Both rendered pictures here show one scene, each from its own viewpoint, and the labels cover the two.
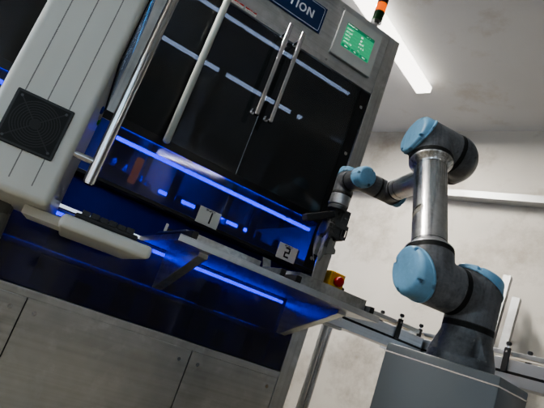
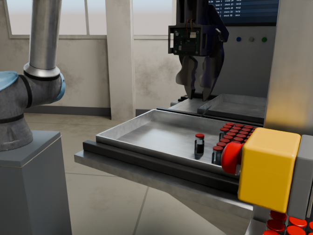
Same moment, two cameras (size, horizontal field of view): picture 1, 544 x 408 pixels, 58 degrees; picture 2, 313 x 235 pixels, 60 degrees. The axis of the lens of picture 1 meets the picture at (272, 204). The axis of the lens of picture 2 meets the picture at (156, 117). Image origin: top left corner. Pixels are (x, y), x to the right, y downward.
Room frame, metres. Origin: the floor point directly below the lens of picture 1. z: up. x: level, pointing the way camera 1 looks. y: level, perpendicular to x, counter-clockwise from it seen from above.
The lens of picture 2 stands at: (2.14, -0.62, 1.15)
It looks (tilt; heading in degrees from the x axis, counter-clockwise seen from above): 18 degrees down; 145
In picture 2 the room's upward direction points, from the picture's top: straight up
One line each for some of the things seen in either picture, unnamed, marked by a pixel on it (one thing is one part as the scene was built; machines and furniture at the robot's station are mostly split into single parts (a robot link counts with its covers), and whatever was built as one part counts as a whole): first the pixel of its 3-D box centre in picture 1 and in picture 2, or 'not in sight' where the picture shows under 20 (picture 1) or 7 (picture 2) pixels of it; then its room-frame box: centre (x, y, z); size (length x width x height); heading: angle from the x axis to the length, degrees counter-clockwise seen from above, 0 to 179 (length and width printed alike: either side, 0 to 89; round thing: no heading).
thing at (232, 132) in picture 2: not in sight; (228, 144); (1.78, -0.16, 0.90); 0.18 x 0.02 x 0.05; 114
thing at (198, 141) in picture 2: not in sight; (199, 145); (1.74, -0.21, 0.90); 0.02 x 0.02 x 0.04
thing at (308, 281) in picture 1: (304, 287); (184, 138); (1.68, -0.20, 0.90); 0.34 x 0.26 x 0.04; 24
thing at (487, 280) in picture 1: (472, 296); (2, 93); (1.16, -0.53, 0.96); 0.13 x 0.12 x 0.14; 106
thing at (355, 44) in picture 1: (356, 44); not in sight; (1.85, -0.11, 1.96); 0.21 x 0.01 x 0.21; 114
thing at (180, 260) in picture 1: (177, 272); not in sight; (1.54, 0.20, 0.79); 0.34 x 0.03 x 0.13; 24
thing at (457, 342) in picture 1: (463, 346); (6, 128); (1.16, -0.53, 0.84); 0.15 x 0.15 x 0.10
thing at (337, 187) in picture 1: (346, 182); not in sight; (1.73, -0.23, 1.32); 0.09 x 0.08 x 0.11; 16
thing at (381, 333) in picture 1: (359, 316); not in sight; (2.24, -0.54, 0.92); 0.69 x 0.15 x 0.16; 114
